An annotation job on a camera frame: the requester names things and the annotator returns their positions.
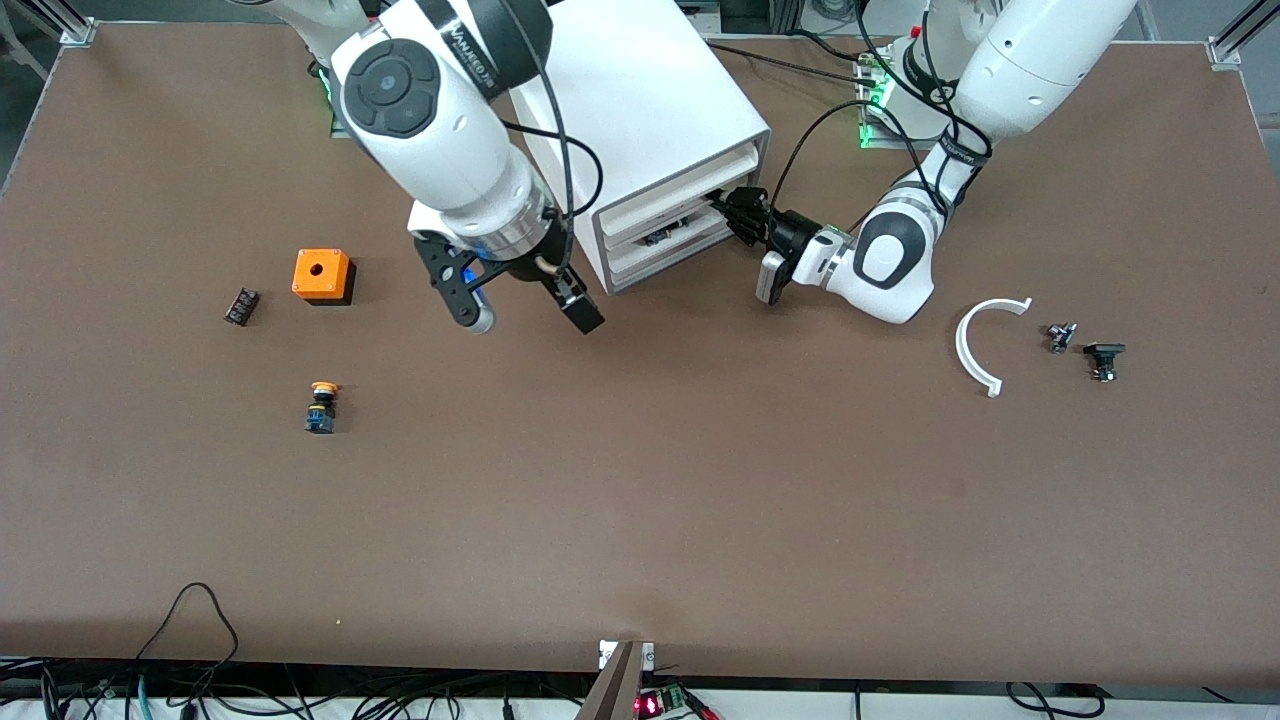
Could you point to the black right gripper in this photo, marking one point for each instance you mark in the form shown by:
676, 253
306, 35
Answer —
528, 268

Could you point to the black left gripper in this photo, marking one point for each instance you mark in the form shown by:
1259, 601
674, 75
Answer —
785, 234

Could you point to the white cabinet drawer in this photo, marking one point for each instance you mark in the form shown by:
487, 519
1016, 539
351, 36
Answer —
690, 248
680, 193
625, 240

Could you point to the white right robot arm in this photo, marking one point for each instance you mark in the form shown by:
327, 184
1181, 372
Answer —
440, 150

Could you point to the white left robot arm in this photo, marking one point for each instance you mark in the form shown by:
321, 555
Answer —
1040, 70

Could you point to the white drawer cabinet shell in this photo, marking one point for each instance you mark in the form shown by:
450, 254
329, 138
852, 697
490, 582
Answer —
650, 90

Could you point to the yellow-capped push button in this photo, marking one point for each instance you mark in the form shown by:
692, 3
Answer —
322, 410

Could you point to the small dark blue-tipped component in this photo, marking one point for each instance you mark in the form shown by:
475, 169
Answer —
662, 236

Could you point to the orange box with hole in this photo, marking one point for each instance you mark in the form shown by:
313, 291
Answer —
320, 272

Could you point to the small silver-black component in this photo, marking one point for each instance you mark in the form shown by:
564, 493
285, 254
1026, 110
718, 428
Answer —
1062, 338

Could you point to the small black terminal block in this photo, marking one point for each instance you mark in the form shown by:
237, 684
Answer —
241, 306

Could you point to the black flat-topped component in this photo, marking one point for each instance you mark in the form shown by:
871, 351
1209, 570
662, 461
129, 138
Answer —
1104, 352

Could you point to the circuit board with red light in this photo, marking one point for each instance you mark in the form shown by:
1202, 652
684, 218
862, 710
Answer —
650, 705

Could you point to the aluminium corner profile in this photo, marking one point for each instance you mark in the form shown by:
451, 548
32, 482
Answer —
1240, 35
70, 25

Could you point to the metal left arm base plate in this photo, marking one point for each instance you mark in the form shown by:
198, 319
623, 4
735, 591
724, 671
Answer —
880, 140

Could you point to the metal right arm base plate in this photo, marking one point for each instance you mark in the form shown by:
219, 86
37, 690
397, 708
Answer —
338, 125

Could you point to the small white metal bracket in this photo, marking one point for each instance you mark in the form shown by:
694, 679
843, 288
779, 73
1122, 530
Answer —
648, 655

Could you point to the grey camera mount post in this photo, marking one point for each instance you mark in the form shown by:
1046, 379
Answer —
615, 690

